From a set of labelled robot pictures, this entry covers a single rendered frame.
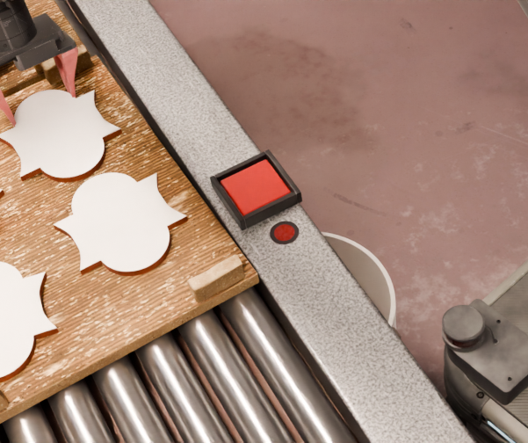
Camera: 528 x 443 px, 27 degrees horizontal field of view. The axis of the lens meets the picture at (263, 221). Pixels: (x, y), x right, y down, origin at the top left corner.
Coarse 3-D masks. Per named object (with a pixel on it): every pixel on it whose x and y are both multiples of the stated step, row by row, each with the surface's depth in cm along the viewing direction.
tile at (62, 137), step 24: (48, 96) 132; (24, 120) 130; (48, 120) 129; (72, 120) 129; (96, 120) 128; (24, 144) 127; (48, 144) 127; (72, 144) 127; (96, 144) 126; (24, 168) 125; (48, 168) 125; (72, 168) 124; (96, 168) 125
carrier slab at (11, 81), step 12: (36, 0) 145; (48, 0) 145; (36, 12) 144; (48, 12) 144; (60, 12) 143; (60, 24) 142; (72, 36) 140; (0, 72) 137; (12, 72) 137; (24, 72) 137; (36, 72) 137; (0, 84) 136; (12, 84) 136; (24, 84) 136
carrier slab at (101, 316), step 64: (0, 128) 131; (128, 128) 129; (64, 192) 124; (192, 192) 121; (0, 256) 119; (64, 256) 118; (192, 256) 116; (64, 320) 113; (128, 320) 112; (0, 384) 109; (64, 384) 109
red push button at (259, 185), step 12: (252, 168) 123; (264, 168) 123; (228, 180) 123; (240, 180) 123; (252, 180) 122; (264, 180) 122; (276, 180) 122; (228, 192) 122; (240, 192) 121; (252, 192) 121; (264, 192) 121; (276, 192) 121; (288, 192) 121; (240, 204) 120; (252, 204) 120; (264, 204) 120
